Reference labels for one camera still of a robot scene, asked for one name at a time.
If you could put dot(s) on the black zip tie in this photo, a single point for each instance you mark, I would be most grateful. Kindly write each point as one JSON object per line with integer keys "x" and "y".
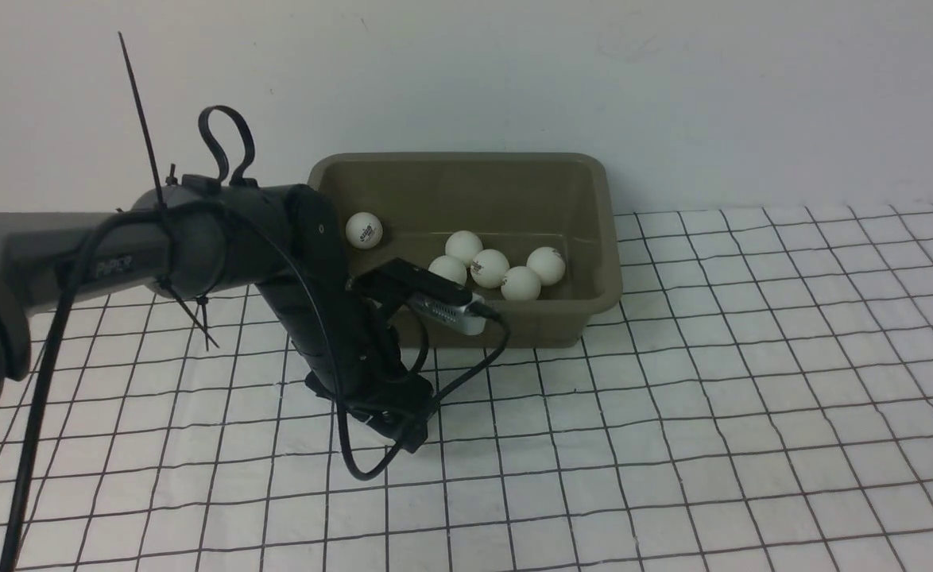
{"x": 160, "y": 206}

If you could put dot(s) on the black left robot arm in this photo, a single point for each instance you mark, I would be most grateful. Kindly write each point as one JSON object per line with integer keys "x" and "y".
{"x": 284, "y": 240}

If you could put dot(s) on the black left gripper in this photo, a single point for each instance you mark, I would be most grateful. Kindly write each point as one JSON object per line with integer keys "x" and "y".
{"x": 353, "y": 355}

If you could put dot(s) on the olive green plastic bin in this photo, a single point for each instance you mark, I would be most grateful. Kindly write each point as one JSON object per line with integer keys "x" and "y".
{"x": 514, "y": 202}

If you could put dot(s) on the white black-grid tablecloth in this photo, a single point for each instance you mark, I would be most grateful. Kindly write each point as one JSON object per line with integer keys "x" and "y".
{"x": 761, "y": 399}

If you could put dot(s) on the white ball with logo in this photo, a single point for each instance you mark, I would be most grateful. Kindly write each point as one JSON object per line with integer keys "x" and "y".
{"x": 364, "y": 230}

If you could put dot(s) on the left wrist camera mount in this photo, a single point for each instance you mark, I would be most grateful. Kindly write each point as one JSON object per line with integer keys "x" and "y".
{"x": 399, "y": 283}

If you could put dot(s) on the white table-tennis ball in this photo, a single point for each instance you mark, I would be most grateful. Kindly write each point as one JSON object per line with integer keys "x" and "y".
{"x": 449, "y": 268}
{"x": 488, "y": 268}
{"x": 520, "y": 284}
{"x": 464, "y": 246}
{"x": 548, "y": 263}

